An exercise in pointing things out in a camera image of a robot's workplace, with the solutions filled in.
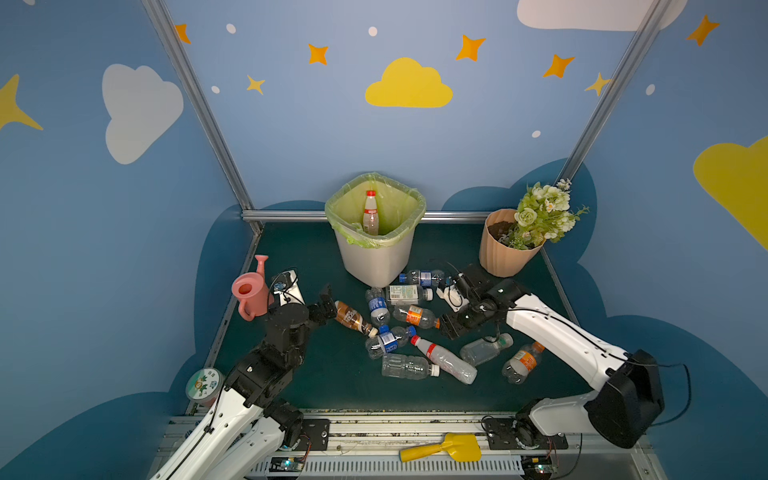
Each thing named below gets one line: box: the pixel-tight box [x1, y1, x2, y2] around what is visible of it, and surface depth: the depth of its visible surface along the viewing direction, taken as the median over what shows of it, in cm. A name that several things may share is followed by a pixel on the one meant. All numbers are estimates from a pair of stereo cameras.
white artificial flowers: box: [498, 178, 590, 250], surface depth 90 cm
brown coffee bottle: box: [334, 300, 379, 338], surface depth 92 cm
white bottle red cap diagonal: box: [410, 335, 478, 385], surface depth 84 cm
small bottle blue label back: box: [399, 270, 445, 287], surface depth 103 cm
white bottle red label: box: [363, 190, 379, 236], surface depth 101 cm
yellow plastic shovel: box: [400, 433, 482, 462], surface depth 73 cm
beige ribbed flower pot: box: [479, 208, 546, 278], surface depth 101 cm
